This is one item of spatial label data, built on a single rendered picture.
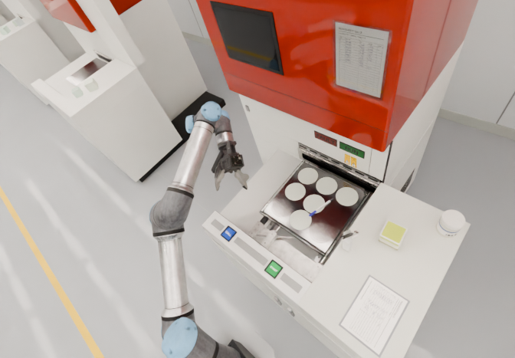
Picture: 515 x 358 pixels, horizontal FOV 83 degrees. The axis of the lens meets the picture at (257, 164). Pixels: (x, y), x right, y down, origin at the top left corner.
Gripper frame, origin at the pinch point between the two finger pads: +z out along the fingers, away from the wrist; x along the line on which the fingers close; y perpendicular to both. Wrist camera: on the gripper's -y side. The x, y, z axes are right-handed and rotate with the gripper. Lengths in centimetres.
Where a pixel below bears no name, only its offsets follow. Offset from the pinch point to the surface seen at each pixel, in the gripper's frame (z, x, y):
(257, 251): 25.5, 9.2, -3.1
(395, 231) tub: 29, 38, 42
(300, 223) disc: 17.8, 30.0, 5.2
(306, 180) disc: -2.2, 41.7, 5.8
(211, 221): 8.4, 1.1, -22.3
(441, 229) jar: 32, 51, 53
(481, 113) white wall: -41, 215, 53
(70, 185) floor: -81, -24, -257
